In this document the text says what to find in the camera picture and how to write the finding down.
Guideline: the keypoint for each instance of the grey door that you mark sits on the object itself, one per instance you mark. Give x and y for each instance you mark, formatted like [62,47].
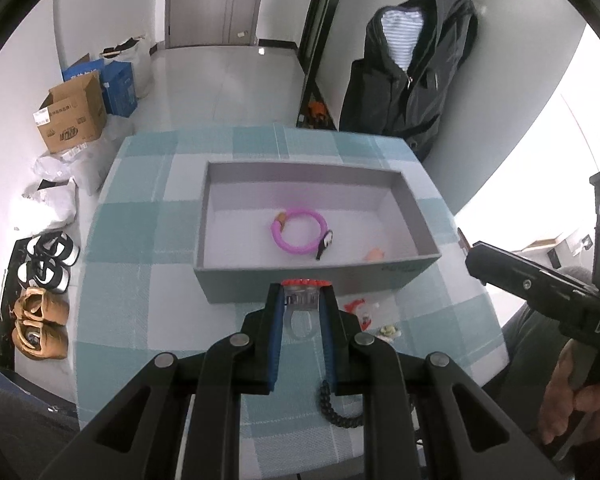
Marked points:
[215,0]

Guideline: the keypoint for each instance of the small red trinket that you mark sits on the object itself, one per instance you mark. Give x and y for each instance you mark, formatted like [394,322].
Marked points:
[355,304]

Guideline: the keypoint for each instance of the grey cardboard box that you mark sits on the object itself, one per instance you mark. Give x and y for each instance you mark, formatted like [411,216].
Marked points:
[300,280]

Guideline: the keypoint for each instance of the red and white trinket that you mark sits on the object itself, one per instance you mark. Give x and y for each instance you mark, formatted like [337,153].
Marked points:
[365,318]

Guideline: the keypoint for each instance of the black hanging jacket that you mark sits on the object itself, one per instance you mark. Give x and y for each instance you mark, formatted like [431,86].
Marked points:
[430,85]

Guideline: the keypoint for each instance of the striped shirt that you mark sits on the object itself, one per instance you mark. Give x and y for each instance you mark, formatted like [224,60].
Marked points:
[402,35]

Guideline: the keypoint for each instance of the small orange trinket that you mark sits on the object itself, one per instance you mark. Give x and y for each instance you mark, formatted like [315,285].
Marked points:
[375,254]

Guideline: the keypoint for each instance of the pale green trinket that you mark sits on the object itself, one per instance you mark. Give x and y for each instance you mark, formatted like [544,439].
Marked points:
[388,331]

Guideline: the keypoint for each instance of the white plastic bag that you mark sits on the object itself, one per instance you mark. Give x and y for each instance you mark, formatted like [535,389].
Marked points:
[47,205]
[77,167]
[130,62]

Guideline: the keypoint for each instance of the brown cardboard box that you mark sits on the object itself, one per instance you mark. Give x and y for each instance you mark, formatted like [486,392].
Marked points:
[72,115]

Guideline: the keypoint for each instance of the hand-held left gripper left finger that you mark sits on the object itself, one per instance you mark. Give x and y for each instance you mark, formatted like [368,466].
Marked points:
[276,332]

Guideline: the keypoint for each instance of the blue carton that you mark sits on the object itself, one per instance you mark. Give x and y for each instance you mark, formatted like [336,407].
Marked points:
[120,87]
[82,69]

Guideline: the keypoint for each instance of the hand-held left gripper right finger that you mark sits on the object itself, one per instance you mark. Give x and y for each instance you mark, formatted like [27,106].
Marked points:
[326,345]

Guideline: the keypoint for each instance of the teal checked tablecloth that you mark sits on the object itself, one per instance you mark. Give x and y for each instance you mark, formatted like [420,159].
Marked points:
[140,280]

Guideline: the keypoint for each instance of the black and white sneaker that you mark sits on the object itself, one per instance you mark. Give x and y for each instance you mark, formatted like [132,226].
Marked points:
[55,249]
[42,275]

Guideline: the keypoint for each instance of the person's grey trouser leg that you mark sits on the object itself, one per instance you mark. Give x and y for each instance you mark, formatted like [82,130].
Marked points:
[530,350]

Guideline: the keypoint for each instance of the person's right hand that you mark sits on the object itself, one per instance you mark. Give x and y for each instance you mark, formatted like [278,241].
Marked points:
[555,400]

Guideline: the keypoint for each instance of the clear hair clip red trim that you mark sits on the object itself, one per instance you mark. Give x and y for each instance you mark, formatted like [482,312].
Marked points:
[302,300]

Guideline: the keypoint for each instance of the orange and black tool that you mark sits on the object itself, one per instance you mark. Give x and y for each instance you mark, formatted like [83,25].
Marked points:
[317,110]

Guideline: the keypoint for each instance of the black and white hair clip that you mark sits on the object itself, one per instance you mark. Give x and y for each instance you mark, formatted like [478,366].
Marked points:
[325,244]

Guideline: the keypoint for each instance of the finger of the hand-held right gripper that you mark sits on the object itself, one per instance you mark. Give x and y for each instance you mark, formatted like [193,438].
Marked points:
[520,275]

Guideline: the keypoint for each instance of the brown shoe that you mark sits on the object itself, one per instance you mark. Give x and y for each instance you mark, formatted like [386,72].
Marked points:
[37,337]
[42,306]

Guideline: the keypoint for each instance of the dark cloth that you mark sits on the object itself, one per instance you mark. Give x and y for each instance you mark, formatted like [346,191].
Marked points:
[20,435]

